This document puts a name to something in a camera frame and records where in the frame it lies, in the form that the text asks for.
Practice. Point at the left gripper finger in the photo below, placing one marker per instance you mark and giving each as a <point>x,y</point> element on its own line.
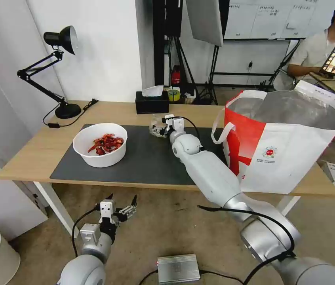
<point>129,210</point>
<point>104,202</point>

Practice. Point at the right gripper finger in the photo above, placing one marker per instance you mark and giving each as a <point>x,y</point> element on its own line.
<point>158,122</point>
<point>158,133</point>

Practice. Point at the clear plastic cup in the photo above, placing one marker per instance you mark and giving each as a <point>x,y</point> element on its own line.
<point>155,120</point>

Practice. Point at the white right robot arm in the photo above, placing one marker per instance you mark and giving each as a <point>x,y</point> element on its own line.
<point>215,178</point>

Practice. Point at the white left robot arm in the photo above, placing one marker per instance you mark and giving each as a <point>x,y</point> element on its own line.
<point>90,267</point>

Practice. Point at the red white takeout bag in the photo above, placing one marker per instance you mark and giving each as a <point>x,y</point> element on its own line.
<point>280,154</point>

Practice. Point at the black tissue box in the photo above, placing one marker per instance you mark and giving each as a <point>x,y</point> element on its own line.
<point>151,104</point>

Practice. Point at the black table mat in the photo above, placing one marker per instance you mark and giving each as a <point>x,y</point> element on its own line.
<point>143,160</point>

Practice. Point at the roll of tape stack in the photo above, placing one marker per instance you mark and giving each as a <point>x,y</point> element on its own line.
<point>174,94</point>

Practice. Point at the small woven basket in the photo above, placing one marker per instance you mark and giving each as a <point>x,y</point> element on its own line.
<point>189,98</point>

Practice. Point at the white round bowl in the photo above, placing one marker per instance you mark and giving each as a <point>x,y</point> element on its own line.
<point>100,151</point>

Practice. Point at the red crayfish shells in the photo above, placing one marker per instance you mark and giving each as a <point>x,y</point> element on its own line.
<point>105,143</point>

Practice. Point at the black tripod stand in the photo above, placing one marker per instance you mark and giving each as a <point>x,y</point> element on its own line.
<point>181,59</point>

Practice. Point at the black light stand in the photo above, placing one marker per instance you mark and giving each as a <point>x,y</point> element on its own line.
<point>213,74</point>

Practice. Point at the silver power supply box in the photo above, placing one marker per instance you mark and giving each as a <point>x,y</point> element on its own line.
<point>178,267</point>

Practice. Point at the wooden table with white legs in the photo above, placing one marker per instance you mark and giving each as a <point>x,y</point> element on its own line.
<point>42,148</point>

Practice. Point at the white softbox light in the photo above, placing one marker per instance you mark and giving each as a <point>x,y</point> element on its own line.
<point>204,20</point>

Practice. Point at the white cabinet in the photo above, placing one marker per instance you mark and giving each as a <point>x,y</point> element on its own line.
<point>4,148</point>

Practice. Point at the black desk lamp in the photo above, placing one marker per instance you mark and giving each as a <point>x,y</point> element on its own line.
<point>62,38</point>

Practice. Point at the whiteboard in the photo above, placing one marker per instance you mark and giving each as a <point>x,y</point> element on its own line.
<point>274,17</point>

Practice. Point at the person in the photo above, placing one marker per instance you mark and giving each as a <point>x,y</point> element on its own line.
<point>313,50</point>

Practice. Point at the wooden desk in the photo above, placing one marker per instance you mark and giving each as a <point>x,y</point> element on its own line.
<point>333,86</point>

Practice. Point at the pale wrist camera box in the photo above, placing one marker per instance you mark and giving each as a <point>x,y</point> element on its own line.
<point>169,117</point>
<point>108,209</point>

